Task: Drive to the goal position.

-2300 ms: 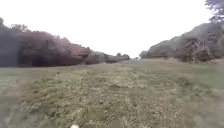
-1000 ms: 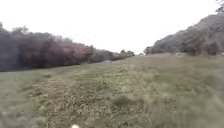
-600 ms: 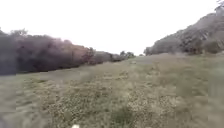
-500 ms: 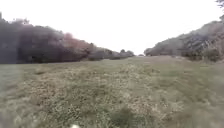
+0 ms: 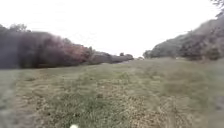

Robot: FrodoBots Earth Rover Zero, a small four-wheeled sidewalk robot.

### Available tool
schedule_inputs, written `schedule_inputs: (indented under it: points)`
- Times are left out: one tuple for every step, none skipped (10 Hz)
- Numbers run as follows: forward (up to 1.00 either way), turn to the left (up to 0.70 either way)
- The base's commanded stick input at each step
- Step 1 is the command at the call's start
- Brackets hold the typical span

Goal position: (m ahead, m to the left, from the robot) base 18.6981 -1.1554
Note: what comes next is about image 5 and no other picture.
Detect dark hedge of bushes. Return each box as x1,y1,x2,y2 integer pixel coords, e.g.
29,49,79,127
0,23,135,70

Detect row of trees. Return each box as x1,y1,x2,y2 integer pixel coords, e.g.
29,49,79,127
142,0,224,62

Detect green grass field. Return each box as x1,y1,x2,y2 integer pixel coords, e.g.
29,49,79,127
0,57,224,128

